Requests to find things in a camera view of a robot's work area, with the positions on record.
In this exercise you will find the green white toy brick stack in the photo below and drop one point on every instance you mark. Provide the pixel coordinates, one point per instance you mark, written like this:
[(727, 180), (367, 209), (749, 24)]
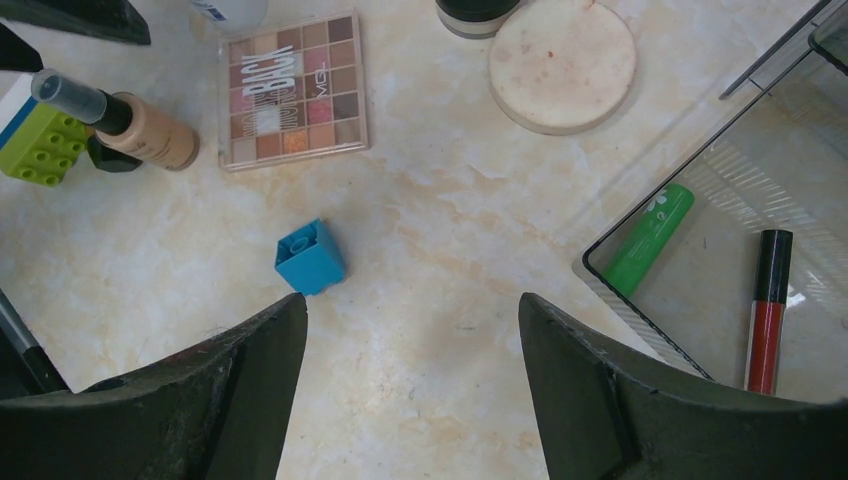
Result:
[(39, 144)]

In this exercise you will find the eyeshadow palette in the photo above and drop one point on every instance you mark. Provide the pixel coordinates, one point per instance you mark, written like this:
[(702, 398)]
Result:
[(289, 93)]

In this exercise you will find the foundation bottle black cap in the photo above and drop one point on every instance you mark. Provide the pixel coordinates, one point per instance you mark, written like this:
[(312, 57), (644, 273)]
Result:
[(121, 121)]

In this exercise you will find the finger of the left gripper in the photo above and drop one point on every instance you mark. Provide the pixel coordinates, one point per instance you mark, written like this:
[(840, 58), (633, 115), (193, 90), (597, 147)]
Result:
[(112, 20), (16, 55)]

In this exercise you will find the black round compact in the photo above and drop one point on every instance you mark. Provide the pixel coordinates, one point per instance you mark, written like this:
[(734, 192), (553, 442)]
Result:
[(475, 19)]

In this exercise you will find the green tube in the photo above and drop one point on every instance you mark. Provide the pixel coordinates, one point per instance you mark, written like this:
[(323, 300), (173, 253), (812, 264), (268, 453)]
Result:
[(653, 230)]

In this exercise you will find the white squeeze bottle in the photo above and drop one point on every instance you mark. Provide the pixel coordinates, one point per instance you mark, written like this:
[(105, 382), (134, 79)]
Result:
[(232, 15)]

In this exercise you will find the blue toy brick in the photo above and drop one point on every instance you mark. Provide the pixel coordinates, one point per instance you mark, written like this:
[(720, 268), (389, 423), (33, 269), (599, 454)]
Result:
[(309, 259)]

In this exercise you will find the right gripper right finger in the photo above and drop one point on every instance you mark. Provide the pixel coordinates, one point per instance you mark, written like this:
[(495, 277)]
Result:
[(607, 411)]

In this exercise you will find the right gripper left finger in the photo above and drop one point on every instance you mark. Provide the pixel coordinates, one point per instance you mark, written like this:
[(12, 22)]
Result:
[(217, 410)]

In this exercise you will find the beige round wooden disc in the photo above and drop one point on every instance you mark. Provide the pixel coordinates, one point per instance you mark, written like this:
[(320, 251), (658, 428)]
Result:
[(562, 67)]

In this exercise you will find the red black makeup pencil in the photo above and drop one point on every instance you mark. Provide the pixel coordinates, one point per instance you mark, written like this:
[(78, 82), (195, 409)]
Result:
[(770, 294)]

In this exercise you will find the clear acrylic makeup organizer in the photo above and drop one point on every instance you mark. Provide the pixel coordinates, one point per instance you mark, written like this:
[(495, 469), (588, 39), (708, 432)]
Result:
[(780, 163)]

